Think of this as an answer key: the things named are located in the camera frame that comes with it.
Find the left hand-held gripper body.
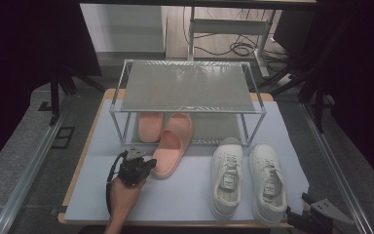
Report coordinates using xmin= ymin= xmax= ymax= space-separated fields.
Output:
xmin=118 ymin=146 xmax=149 ymax=188

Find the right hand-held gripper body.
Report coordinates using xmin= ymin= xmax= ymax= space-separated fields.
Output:
xmin=300 ymin=198 xmax=355 ymax=234

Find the pink slipper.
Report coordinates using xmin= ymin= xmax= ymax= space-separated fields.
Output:
xmin=137 ymin=111 xmax=165 ymax=143
xmin=150 ymin=112 xmax=195 ymax=180

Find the white sneaker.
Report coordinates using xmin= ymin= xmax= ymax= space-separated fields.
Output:
xmin=209 ymin=136 xmax=244 ymax=218
xmin=248 ymin=142 xmax=288 ymax=226

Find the two-tier metal shoe rack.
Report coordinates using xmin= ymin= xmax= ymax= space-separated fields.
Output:
xmin=109 ymin=58 xmax=268 ymax=146

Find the person's left hand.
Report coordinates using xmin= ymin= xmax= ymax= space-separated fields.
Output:
xmin=108 ymin=176 xmax=146 ymax=217

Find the white table mat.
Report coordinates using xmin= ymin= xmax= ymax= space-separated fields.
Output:
xmin=65 ymin=98 xmax=310 ymax=222

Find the black metal stand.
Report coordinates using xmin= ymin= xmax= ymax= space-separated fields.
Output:
xmin=258 ymin=19 xmax=337 ymax=135
xmin=38 ymin=64 xmax=106 ymax=126

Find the white power strip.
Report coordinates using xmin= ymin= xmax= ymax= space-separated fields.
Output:
xmin=277 ymin=73 xmax=295 ymax=87

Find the white cabinet panel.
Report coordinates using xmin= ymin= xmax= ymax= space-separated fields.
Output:
xmin=79 ymin=3 xmax=168 ymax=54

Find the aluminium rail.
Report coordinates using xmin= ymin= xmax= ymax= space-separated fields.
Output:
xmin=300 ymin=101 xmax=374 ymax=234
xmin=0 ymin=97 xmax=76 ymax=234

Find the black floor socket frame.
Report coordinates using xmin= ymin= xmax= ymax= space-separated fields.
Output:
xmin=51 ymin=126 xmax=76 ymax=150

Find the bundle of black floor cables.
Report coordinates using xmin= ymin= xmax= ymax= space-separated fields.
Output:
xmin=182 ymin=6 xmax=290 ymax=63

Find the white metal desk frame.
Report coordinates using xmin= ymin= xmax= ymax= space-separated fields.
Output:
xmin=187 ymin=6 xmax=273 ymax=79

